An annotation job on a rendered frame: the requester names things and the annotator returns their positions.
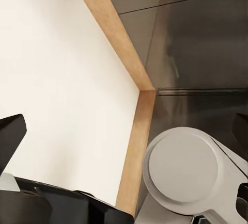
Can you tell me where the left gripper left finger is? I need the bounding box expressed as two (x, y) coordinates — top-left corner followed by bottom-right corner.
(0, 114), (27, 175)

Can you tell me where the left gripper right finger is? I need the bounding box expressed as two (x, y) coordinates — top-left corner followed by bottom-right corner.
(231, 113), (248, 154)

